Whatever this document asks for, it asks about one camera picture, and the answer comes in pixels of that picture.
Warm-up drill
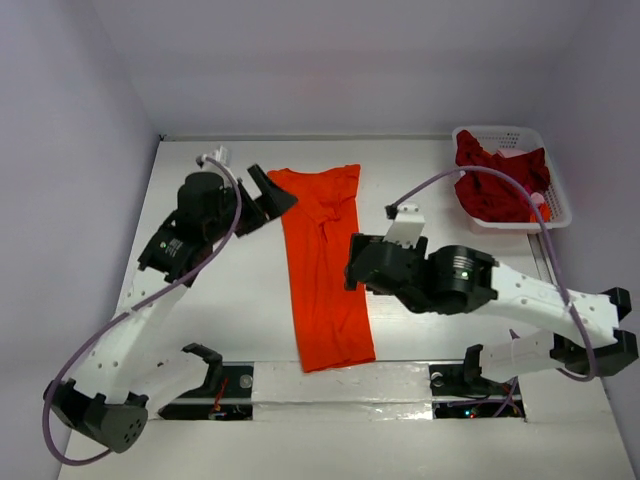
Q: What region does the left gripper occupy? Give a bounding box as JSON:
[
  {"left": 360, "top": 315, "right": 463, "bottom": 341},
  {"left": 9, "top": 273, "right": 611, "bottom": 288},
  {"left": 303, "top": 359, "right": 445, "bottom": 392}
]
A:
[{"left": 205, "top": 165, "right": 296, "bottom": 243}]

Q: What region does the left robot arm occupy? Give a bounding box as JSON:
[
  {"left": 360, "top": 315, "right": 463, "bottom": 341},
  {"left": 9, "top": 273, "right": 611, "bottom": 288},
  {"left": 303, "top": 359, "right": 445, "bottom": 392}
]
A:
[{"left": 42, "top": 158, "right": 297, "bottom": 453}]

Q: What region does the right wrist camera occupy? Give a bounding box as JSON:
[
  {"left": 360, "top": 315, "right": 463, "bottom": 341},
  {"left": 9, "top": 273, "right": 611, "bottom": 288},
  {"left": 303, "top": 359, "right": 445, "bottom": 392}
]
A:
[{"left": 384, "top": 202, "right": 425, "bottom": 249}]

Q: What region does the orange t-shirt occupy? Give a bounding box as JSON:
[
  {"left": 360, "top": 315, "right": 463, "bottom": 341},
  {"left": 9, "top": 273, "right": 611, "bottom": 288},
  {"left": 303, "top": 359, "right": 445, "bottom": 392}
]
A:
[{"left": 268, "top": 164, "right": 376, "bottom": 373}]

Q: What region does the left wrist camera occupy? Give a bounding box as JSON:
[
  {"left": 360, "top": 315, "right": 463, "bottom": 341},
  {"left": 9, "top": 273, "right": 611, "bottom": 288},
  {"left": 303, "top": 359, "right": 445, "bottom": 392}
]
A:
[{"left": 196, "top": 145, "right": 231, "bottom": 168}]

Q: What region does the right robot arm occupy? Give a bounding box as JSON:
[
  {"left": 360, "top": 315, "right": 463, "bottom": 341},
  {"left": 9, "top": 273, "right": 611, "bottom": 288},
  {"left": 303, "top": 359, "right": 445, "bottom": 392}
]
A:
[{"left": 345, "top": 233, "right": 639, "bottom": 392}]

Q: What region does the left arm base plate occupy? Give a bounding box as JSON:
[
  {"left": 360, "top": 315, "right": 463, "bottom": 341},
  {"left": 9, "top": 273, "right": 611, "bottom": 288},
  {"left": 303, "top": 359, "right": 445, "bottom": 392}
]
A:
[{"left": 158, "top": 363, "right": 254, "bottom": 421}]

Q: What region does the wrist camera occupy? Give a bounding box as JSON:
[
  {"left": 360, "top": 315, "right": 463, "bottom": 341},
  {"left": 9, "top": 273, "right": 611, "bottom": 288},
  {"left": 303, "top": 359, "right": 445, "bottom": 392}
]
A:
[
  {"left": 384, "top": 202, "right": 425, "bottom": 249},
  {"left": 196, "top": 145, "right": 231, "bottom": 168}
]

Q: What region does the dark red t-shirt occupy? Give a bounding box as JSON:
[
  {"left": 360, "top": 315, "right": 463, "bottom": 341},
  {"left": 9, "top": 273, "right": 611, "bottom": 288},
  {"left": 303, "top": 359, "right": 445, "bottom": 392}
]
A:
[{"left": 455, "top": 130, "right": 551, "bottom": 223}]

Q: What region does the white plastic laundry basket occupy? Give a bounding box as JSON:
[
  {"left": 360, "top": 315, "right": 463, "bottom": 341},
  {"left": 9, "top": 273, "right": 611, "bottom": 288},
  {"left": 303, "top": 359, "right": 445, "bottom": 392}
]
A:
[{"left": 452, "top": 126, "right": 571, "bottom": 233}]

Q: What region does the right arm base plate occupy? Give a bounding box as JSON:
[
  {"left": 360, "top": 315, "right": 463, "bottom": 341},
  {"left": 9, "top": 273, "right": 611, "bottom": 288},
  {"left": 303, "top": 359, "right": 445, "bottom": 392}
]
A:
[{"left": 429, "top": 345, "right": 525, "bottom": 420}]

